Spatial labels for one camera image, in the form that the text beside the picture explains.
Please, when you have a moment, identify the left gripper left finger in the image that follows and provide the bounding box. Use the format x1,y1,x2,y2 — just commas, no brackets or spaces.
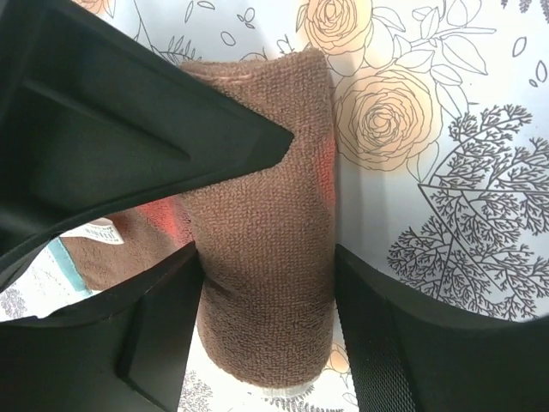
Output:
1,245,202,411

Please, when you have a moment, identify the orange brown bear towel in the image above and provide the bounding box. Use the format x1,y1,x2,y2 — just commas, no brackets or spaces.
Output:
59,50,335,391

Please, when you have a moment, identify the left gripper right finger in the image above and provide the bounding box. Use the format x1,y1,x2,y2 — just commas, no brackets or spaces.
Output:
335,246,548,412

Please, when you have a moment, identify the floral table mat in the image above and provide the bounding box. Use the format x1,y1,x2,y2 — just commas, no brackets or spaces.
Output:
1,1,548,411

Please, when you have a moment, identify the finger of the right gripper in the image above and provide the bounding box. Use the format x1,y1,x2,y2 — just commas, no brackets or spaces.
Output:
1,1,293,287

